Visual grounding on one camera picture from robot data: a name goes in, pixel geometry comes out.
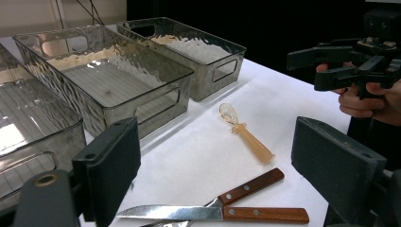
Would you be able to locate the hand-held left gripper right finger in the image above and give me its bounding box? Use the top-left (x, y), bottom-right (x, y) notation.
top-left (290, 116), bottom-right (388, 225)

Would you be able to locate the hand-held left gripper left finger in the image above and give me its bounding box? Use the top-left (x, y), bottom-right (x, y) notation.
top-left (71, 116), bottom-right (142, 227)

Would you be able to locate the wooden-handled steak knife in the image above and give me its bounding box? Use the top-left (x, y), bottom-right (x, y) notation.
top-left (115, 203), bottom-right (310, 225)
top-left (204, 167), bottom-right (286, 209)

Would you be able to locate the translucent orange baby spoon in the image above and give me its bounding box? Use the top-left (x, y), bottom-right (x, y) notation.
top-left (218, 102), bottom-right (276, 165)

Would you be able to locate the smoky clear plastic bin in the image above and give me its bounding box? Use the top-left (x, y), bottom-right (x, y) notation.
top-left (12, 24), bottom-right (195, 140)
top-left (116, 17), bottom-right (248, 102)
top-left (0, 44), bottom-right (88, 212)

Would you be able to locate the black curtain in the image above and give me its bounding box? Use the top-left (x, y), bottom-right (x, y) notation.
top-left (126, 0), bottom-right (401, 84)

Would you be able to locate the beige wooden shelf unit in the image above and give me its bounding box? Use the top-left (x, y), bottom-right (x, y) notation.
top-left (0, 0), bottom-right (128, 39)

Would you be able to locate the black cable bundle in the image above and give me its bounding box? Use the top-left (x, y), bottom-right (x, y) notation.
top-left (55, 0), bottom-right (106, 26)

